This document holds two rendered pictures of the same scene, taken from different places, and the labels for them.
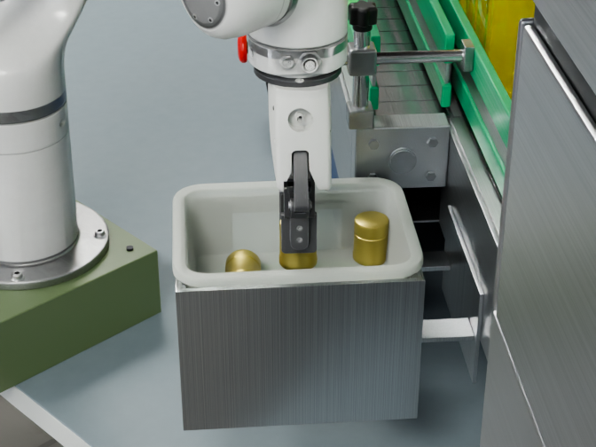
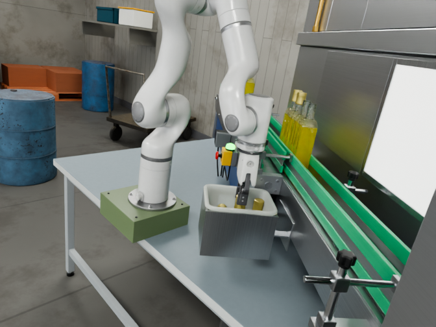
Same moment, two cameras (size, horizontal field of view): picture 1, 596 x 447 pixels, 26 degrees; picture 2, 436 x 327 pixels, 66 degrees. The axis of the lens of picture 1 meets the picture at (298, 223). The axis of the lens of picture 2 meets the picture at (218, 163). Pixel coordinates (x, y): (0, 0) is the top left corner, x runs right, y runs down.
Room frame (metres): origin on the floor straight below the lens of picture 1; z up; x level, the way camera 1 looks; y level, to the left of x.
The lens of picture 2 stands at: (0.06, 0.13, 1.47)
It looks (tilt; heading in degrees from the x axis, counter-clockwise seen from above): 20 degrees down; 357
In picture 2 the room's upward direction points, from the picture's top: 8 degrees clockwise
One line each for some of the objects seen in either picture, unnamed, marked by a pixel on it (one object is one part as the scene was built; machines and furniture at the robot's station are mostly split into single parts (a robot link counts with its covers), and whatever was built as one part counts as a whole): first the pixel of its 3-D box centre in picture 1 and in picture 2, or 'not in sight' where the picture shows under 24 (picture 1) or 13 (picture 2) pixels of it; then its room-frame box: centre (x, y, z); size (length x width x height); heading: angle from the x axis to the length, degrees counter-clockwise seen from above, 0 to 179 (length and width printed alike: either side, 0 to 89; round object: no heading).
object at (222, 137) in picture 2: not in sight; (222, 139); (1.86, 0.04, 0.96); 0.08 x 0.08 x 0.08; 5
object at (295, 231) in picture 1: (299, 226); (243, 196); (0.98, 0.00, 1.04); 0.03 x 0.03 x 0.07; 3
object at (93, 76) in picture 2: not in sight; (98, 85); (6.21, 2.17, 0.42); 0.57 x 0.55 x 0.83; 44
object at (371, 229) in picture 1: (371, 238); (257, 205); (1.09, -0.07, 0.96); 0.04 x 0.04 x 0.04
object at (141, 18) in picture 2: not in sight; (135, 17); (5.57, 1.42, 1.61); 0.44 x 0.36 x 0.25; 44
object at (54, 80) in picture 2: not in sight; (47, 82); (6.67, 3.30, 0.26); 1.41 x 0.96 x 0.52; 134
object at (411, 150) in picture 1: (400, 152); (267, 183); (1.16, -0.10, 1.02); 0.09 x 0.04 x 0.07; 95
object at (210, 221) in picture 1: (294, 263); (237, 209); (1.03, 0.00, 0.97); 0.22 x 0.17 x 0.09; 95
